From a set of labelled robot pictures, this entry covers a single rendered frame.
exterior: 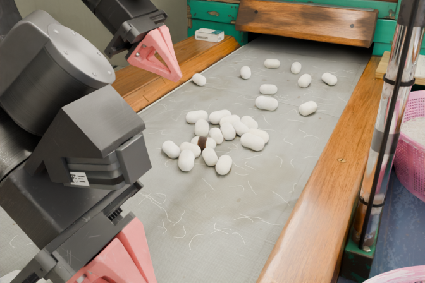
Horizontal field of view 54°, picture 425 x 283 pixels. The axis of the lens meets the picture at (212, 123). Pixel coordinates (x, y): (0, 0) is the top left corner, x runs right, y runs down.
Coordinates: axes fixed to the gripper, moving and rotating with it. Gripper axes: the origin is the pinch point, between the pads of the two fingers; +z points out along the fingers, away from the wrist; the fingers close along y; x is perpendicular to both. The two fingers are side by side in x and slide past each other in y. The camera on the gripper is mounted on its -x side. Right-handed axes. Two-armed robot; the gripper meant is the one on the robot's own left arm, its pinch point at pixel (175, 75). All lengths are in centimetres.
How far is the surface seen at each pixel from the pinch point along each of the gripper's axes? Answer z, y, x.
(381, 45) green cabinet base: 21, 44, -14
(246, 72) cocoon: 5.9, 21.8, 2.6
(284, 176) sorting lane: 19.9, -7.3, -7.2
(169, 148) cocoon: 7.7, -10.3, 1.2
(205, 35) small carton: -7.7, 35.1, 11.2
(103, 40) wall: -64, 118, 104
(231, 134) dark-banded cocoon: 12.0, -2.4, -2.1
